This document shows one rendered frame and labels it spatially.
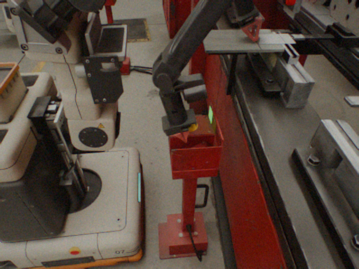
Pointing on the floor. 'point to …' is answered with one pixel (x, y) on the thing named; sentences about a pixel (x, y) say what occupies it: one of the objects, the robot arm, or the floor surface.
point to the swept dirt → (215, 209)
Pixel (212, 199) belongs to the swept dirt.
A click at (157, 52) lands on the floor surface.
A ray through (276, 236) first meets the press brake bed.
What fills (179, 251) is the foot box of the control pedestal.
